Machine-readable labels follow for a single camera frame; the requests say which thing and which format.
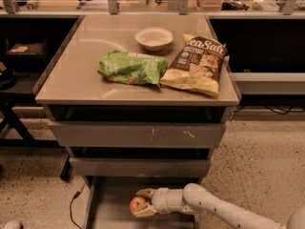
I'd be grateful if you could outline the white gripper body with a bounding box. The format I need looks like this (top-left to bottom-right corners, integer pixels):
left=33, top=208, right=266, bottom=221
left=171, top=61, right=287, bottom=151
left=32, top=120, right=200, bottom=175
left=152, top=188, right=185, bottom=214

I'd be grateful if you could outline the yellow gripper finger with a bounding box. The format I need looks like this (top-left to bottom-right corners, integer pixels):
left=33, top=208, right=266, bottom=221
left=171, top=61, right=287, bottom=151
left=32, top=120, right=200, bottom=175
left=132, top=203, right=156, bottom=218
left=136, top=188, right=155, bottom=199

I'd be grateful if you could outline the red apple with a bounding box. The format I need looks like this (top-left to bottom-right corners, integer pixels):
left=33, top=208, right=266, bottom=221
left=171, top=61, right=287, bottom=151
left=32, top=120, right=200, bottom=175
left=129, top=197, right=147, bottom=213

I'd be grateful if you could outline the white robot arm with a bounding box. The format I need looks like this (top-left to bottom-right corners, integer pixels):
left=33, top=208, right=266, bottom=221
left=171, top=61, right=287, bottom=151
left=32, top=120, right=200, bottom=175
left=130, top=183, right=305, bottom=229

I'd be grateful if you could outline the grey open bottom drawer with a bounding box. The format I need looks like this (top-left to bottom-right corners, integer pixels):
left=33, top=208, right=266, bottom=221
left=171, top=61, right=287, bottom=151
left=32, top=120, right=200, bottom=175
left=83, top=177, right=199, bottom=229

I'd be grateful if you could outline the grey middle drawer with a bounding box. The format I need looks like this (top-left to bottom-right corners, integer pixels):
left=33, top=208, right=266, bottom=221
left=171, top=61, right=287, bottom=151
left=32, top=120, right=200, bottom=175
left=70, top=157, right=211, bottom=177

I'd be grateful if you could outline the grey drawer cabinet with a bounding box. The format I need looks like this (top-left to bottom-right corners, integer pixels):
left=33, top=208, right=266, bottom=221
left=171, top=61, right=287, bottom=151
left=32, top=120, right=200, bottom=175
left=34, top=14, right=239, bottom=229

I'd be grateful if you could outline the grey top drawer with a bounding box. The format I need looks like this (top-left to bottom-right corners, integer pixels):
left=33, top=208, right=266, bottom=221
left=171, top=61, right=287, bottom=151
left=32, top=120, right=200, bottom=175
left=49, top=121, right=226, bottom=148

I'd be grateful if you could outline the green snack bag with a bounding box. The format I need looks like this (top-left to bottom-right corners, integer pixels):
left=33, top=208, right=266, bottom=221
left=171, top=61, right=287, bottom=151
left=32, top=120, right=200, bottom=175
left=98, top=51, right=168, bottom=86

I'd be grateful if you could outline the white shoe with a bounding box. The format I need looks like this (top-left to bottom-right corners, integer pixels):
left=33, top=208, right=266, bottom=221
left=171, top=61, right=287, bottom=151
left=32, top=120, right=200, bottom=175
left=0, top=220, right=22, bottom=229

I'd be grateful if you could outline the brown sea salt chip bag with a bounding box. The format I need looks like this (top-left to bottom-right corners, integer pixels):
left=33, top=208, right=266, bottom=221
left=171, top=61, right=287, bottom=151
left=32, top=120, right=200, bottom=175
left=160, top=34, right=227, bottom=97

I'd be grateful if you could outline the white bowl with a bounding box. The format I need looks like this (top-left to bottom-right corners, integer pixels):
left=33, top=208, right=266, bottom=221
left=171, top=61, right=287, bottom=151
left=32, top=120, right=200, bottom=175
left=134, top=27, right=173, bottom=52

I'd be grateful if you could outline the dark box on shelf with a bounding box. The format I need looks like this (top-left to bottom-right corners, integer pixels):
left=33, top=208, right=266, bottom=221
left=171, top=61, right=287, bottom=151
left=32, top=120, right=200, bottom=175
left=6, top=43, right=46, bottom=59

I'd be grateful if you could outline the black floor cable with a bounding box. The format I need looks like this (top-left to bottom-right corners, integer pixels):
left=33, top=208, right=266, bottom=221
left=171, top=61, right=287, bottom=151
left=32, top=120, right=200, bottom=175
left=70, top=183, right=88, bottom=229

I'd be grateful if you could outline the black table frame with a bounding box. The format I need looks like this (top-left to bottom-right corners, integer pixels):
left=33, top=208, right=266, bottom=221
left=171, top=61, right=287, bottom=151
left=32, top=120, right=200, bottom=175
left=0, top=93, right=72, bottom=180

